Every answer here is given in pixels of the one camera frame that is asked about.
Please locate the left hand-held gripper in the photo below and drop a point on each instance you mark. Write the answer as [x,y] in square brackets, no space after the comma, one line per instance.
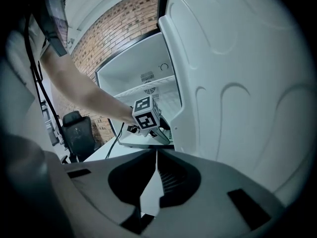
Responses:
[146,115]

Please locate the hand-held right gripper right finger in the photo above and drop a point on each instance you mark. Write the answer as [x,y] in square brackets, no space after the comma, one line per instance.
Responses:
[210,195]

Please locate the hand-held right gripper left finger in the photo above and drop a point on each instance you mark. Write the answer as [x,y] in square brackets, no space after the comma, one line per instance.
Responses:
[111,182]

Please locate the person's left forearm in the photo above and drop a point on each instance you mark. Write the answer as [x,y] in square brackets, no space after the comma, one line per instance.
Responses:
[86,90]

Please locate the white table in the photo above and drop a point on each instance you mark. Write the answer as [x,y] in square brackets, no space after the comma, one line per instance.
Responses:
[123,150]

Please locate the black office chair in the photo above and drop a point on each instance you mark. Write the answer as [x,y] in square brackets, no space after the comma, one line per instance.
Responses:
[79,135]

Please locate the open white mini fridge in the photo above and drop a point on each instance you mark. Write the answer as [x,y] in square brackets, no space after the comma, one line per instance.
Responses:
[123,68]

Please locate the person's white t-shirt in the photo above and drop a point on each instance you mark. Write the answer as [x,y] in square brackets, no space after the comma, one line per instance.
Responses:
[17,66]

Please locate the black chest-mounted monitor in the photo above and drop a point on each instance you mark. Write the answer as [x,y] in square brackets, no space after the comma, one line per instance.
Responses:
[55,21]

